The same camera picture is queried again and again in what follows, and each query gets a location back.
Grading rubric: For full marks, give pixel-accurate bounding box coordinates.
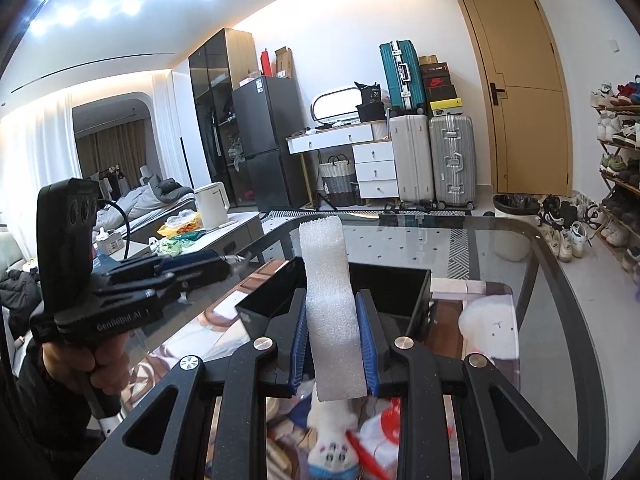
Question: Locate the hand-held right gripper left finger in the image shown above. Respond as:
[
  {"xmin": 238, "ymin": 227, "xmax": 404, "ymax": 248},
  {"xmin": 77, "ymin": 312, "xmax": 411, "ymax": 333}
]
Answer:
[{"xmin": 72, "ymin": 287, "xmax": 313, "ymax": 480}]

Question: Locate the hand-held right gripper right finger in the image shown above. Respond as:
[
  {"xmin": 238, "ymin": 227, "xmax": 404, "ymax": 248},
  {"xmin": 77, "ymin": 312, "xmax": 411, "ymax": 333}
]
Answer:
[{"xmin": 354, "ymin": 290, "xmax": 591, "ymax": 480}]

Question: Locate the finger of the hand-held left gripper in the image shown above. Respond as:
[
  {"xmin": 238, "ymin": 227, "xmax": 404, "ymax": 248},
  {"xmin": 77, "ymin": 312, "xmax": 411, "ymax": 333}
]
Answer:
[
  {"xmin": 92, "ymin": 271, "xmax": 236, "ymax": 311},
  {"xmin": 101, "ymin": 250, "xmax": 254, "ymax": 282}
]

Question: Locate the white foam strip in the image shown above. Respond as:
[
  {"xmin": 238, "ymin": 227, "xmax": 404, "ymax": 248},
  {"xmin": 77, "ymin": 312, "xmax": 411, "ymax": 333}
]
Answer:
[{"xmin": 298, "ymin": 215, "xmax": 368, "ymax": 403}]

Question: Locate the black cardboard box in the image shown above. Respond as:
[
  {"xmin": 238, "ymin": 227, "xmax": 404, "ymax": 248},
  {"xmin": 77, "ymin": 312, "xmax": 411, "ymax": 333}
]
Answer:
[{"xmin": 234, "ymin": 255, "xmax": 433, "ymax": 356}]

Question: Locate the white plush toy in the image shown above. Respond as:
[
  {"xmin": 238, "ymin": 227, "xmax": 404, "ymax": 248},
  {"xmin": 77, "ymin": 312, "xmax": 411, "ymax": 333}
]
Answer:
[{"xmin": 306, "ymin": 387, "xmax": 402, "ymax": 480}]

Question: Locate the person's left forearm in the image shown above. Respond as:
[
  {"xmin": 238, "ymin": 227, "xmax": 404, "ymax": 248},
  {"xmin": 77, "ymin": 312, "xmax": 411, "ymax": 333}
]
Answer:
[{"xmin": 0, "ymin": 340, "xmax": 108, "ymax": 480}]

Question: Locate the person's left hand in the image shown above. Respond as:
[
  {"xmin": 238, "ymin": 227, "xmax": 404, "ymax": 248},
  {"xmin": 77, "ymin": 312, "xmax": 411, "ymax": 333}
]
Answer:
[{"xmin": 42, "ymin": 332, "xmax": 132, "ymax": 418}]

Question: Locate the green snack bag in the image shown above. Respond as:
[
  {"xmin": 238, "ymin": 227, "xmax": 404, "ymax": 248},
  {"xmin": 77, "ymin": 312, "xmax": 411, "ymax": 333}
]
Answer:
[{"xmin": 150, "ymin": 237, "xmax": 197, "ymax": 259}]

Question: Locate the yellow snack bag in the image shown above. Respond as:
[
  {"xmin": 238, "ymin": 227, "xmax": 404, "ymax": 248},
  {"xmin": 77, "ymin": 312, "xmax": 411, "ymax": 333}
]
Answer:
[{"xmin": 157, "ymin": 211, "xmax": 206, "ymax": 241}]

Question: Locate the tissue box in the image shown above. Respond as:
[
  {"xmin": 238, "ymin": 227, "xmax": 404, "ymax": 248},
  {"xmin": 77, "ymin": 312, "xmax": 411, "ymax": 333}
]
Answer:
[{"xmin": 95, "ymin": 227, "xmax": 124, "ymax": 256}]

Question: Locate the grey low cabinet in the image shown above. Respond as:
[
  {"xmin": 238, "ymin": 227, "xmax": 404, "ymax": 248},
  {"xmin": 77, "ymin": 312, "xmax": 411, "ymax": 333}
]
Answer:
[{"xmin": 125, "ymin": 210, "xmax": 263, "ymax": 267}]

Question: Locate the light sofa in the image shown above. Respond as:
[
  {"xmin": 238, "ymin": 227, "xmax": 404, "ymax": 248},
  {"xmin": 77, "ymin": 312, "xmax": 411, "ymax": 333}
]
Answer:
[{"xmin": 0, "ymin": 232, "xmax": 42, "ymax": 281}]

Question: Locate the white electric kettle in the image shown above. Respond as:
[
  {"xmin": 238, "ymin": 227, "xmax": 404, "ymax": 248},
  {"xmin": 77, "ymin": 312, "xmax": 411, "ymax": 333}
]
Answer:
[{"xmin": 194, "ymin": 182, "xmax": 232, "ymax": 231}]

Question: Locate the printed desk mat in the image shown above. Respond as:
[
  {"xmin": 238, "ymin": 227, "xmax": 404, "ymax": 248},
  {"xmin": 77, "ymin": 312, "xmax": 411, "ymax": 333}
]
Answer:
[{"xmin": 125, "ymin": 260, "xmax": 519, "ymax": 480}]

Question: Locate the black jacket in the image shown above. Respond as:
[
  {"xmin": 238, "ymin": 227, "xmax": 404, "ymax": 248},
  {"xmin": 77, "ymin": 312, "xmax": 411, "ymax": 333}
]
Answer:
[{"xmin": 0, "ymin": 267, "xmax": 44, "ymax": 337}]

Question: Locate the bed with grey duvet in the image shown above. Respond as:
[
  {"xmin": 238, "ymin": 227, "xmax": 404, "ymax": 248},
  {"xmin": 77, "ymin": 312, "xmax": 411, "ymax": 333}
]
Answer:
[{"xmin": 95, "ymin": 177, "xmax": 196, "ymax": 233}]

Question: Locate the brown curtain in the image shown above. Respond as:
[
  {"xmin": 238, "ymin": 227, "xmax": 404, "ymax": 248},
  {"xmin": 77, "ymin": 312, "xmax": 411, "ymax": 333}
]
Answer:
[{"xmin": 75, "ymin": 120, "xmax": 156, "ymax": 182}]

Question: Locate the black white striped rug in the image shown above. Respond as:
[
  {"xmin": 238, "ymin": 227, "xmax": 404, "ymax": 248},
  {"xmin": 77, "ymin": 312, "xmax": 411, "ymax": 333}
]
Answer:
[{"xmin": 262, "ymin": 207, "xmax": 472, "ymax": 281}]

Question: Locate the white sheer curtain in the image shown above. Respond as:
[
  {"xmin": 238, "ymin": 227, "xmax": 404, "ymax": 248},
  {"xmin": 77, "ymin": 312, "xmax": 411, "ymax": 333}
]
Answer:
[{"xmin": 0, "ymin": 71, "xmax": 192, "ymax": 241}]

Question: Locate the black glass wardrobe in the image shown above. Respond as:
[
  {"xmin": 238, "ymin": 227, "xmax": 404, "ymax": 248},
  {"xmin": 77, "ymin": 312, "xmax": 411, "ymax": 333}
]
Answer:
[{"xmin": 188, "ymin": 28, "xmax": 258, "ymax": 208}]

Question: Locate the dark grey fridge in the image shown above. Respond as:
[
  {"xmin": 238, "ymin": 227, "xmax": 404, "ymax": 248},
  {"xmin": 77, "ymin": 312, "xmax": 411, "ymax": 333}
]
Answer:
[{"xmin": 231, "ymin": 76, "xmax": 312, "ymax": 212}]

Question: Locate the woven laundry basket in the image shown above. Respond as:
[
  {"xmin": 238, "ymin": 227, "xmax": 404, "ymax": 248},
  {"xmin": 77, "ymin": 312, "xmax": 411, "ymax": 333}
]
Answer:
[{"xmin": 319, "ymin": 155, "xmax": 357, "ymax": 194}]

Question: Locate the white trash bin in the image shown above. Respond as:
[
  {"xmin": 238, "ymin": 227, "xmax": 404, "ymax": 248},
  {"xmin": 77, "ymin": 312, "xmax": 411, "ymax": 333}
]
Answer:
[{"xmin": 492, "ymin": 193, "xmax": 542, "ymax": 262}]

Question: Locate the white vanity desk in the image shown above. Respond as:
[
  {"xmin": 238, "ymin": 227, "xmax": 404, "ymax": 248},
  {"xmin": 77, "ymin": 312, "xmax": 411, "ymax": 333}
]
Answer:
[{"xmin": 286, "ymin": 122, "xmax": 400, "ymax": 200}]

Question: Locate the white suitcase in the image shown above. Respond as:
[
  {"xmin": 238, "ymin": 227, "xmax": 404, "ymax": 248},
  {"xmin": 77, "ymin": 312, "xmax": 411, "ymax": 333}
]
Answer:
[{"xmin": 389, "ymin": 114, "xmax": 435, "ymax": 206}]

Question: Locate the silver suitcase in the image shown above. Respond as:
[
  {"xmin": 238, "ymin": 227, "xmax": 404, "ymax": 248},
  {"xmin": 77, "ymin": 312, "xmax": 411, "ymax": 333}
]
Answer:
[{"xmin": 428, "ymin": 114, "xmax": 477, "ymax": 209}]

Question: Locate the oval vanity mirror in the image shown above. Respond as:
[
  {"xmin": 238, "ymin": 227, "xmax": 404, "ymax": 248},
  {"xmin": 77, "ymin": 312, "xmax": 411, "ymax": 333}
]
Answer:
[{"xmin": 310, "ymin": 86, "xmax": 362, "ymax": 124}]

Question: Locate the open cardboard box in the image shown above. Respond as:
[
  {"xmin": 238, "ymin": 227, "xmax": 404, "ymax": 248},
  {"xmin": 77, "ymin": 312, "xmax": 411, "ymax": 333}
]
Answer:
[{"xmin": 274, "ymin": 47, "xmax": 294, "ymax": 79}]

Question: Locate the scattered sneakers pile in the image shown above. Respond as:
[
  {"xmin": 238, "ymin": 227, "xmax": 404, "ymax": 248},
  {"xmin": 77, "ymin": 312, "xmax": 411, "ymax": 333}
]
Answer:
[{"xmin": 536, "ymin": 192, "xmax": 622, "ymax": 264}]

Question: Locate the black bag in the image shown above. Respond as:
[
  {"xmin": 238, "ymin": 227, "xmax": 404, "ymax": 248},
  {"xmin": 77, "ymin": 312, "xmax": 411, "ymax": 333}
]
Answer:
[{"xmin": 354, "ymin": 81, "xmax": 388, "ymax": 122}]

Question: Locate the black yellow shoe box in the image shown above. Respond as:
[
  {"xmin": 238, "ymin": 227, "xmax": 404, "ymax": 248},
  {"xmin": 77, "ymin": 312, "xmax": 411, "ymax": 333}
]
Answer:
[{"xmin": 429, "ymin": 85, "xmax": 459, "ymax": 116}]

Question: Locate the black red shoe box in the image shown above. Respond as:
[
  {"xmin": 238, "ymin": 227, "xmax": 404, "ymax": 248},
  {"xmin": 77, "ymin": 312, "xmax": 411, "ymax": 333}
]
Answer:
[{"xmin": 422, "ymin": 76, "xmax": 455, "ymax": 95}]

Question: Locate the teal suitcase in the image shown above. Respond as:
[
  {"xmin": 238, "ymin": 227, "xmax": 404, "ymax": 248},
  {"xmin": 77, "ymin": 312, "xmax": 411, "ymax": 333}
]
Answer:
[{"xmin": 379, "ymin": 40, "xmax": 427, "ymax": 116}]

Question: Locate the wooden door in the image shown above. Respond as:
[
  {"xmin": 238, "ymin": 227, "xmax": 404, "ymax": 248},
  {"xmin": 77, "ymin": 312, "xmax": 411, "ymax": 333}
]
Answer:
[{"xmin": 452, "ymin": 0, "xmax": 573, "ymax": 197}]

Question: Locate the wooden shoe rack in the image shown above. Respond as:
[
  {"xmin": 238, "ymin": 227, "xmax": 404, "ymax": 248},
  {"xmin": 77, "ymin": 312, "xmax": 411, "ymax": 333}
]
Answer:
[{"xmin": 590, "ymin": 76, "xmax": 640, "ymax": 272}]

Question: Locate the assorted sneakers row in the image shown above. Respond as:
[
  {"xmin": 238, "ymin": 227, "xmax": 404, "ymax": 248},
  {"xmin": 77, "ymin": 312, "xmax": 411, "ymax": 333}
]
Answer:
[{"xmin": 590, "ymin": 76, "xmax": 640, "ymax": 271}]

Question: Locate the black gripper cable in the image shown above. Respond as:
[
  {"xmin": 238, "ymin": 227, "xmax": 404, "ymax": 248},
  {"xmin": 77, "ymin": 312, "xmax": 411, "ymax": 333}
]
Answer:
[{"xmin": 96, "ymin": 199, "xmax": 132, "ymax": 261}]

